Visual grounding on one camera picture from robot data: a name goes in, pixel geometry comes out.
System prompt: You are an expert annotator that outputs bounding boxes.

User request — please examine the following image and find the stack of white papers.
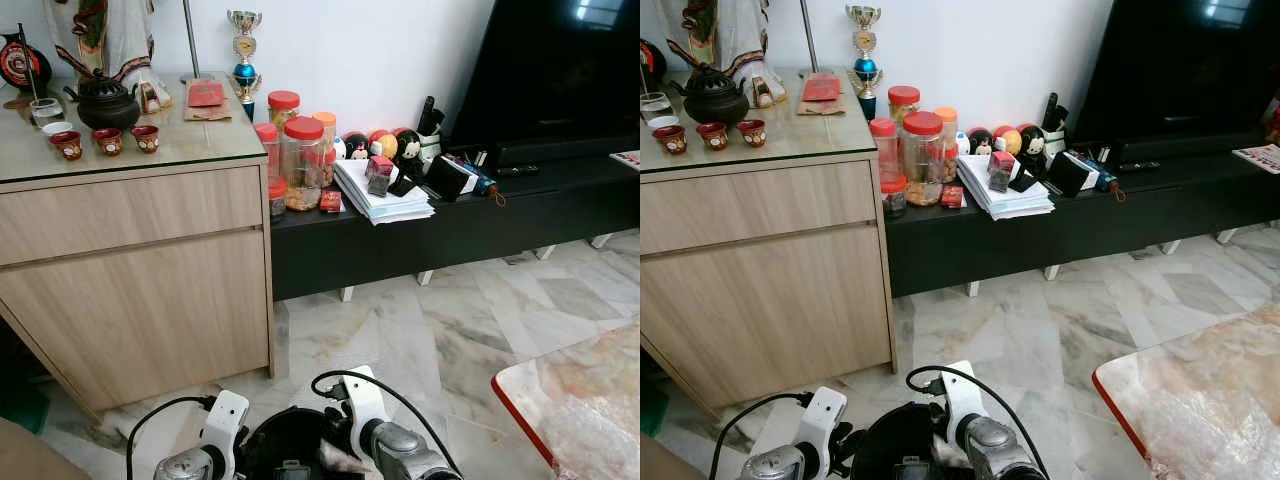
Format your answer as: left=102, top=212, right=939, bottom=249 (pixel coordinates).
left=956, top=152, right=1057, bottom=222
left=332, top=157, right=437, bottom=227

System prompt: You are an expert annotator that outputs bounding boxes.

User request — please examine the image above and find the small clear red box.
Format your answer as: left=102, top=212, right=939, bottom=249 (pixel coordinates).
left=364, top=154, right=395, bottom=198
left=987, top=150, right=1018, bottom=194

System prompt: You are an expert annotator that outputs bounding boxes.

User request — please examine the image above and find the brown cardboard corner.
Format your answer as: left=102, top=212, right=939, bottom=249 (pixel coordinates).
left=0, top=417, right=69, bottom=480
left=640, top=430, right=693, bottom=480

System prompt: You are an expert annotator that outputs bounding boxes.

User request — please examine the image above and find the black mouse plush toy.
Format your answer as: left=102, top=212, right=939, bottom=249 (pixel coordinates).
left=1016, top=123, right=1047, bottom=166
left=392, top=127, right=424, bottom=169

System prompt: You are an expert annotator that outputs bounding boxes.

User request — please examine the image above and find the black flat television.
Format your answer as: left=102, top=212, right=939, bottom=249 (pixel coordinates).
left=1068, top=0, right=1280, bottom=163
left=443, top=0, right=641, bottom=169

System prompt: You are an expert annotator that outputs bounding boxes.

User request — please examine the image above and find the thin metal pole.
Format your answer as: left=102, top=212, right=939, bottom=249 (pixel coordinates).
left=182, top=0, right=202, bottom=81
left=799, top=0, right=820, bottom=74

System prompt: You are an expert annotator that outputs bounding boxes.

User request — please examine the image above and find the slim red-lidded jar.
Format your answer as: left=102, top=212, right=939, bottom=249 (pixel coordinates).
left=253, top=123, right=283, bottom=193
left=868, top=118, right=899, bottom=189

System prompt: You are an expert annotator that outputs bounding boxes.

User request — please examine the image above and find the orange-lidded clear jar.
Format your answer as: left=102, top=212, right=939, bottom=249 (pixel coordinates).
left=311, top=111, right=339, bottom=188
left=933, top=107, right=960, bottom=183

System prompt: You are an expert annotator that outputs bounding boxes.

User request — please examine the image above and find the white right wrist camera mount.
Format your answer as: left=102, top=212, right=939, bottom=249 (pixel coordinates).
left=939, top=360, right=989, bottom=449
left=340, top=365, right=393, bottom=459

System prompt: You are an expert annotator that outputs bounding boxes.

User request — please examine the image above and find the upright black remote control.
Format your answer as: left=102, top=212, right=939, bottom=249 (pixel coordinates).
left=1040, top=91, right=1070, bottom=133
left=417, top=95, right=447, bottom=137

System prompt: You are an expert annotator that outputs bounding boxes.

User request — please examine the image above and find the large red-lidded snack jar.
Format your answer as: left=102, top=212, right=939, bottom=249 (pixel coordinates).
left=901, top=111, right=947, bottom=207
left=281, top=116, right=327, bottom=212

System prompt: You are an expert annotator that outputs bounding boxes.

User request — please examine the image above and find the black lidded teapot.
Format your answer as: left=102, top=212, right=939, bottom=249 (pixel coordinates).
left=63, top=72, right=142, bottom=132
left=668, top=65, right=752, bottom=127

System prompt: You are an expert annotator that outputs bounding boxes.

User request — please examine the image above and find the green object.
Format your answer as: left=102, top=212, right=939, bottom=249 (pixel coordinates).
left=640, top=385, right=670, bottom=438
left=0, top=383, right=48, bottom=434

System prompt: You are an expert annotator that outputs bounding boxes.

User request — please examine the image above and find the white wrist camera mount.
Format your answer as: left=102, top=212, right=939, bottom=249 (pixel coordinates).
left=794, top=386, right=850, bottom=480
left=198, top=390, right=251, bottom=480
left=340, top=365, right=393, bottom=459
left=939, top=360, right=989, bottom=449

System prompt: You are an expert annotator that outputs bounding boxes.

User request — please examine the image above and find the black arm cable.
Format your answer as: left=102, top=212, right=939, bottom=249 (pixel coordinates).
left=709, top=391, right=813, bottom=480
left=311, top=369, right=461, bottom=476
left=126, top=395, right=219, bottom=480
left=906, top=364, right=1051, bottom=476

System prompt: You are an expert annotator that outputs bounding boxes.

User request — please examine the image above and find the round black red ornament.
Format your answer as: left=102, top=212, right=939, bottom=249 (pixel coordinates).
left=640, top=38, right=668, bottom=89
left=0, top=32, right=53, bottom=96

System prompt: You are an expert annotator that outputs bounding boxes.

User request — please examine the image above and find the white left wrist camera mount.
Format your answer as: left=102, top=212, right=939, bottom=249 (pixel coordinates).
left=198, top=390, right=251, bottom=480
left=794, top=386, right=850, bottom=480

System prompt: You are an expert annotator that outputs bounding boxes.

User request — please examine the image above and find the black round rubbish bin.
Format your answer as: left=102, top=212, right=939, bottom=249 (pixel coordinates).
left=848, top=399, right=956, bottom=480
left=238, top=404, right=346, bottom=480

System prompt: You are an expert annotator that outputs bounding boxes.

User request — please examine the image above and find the silver gold trophy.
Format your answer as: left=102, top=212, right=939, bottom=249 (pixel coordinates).
left=226, top=9, right=264, bottom=123
left=844, top=5, right=884, bottom=122

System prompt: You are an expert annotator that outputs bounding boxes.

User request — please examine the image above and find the light wooden cabinet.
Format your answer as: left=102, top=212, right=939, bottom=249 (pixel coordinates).
left=0, top=75, right=278, bottom=419
left=640, top=70, right=899, bottom=423

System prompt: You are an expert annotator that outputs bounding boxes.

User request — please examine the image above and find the medium red-lidded jar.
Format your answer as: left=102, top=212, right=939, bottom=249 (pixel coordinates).
left=266, top=90, right=302, bottom=133
left=887, top=86, right=922, bottom=128

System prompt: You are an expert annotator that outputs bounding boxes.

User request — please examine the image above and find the blue small box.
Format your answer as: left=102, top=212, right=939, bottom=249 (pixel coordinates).
left=1083, top=149, right=1122, bottom=192
left=458, top=153, right=499, bottom=197

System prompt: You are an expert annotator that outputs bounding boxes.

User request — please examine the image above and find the orange veined marble table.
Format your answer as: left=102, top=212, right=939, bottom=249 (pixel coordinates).
left=1091, top=304, right=1280, bottom=480
left=490, top=322, right=641, bottom=480

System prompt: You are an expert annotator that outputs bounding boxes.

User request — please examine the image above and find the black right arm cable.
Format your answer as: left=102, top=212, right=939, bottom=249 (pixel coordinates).
left=311, top=369, right=461, bottom=476
left=906, top=364, right=1051, bottom=476

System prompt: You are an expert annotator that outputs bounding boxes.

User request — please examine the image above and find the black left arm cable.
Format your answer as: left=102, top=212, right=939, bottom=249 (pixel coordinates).
left=126, top=395, right=219, bottom=480
left=709, top=391, right=813, bottom=480

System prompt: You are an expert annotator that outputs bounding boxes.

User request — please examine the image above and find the black leather case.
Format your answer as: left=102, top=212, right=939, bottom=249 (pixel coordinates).
left=424, top=154, right=477, bottom=204
left=1046, top=149, right=1100, bottom=199

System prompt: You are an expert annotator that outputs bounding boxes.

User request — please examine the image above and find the robed standing statue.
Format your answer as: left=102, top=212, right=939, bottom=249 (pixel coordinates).
left=45, top=0, right=173, bottom=113
left=683, top=0, right=793, bottom=108

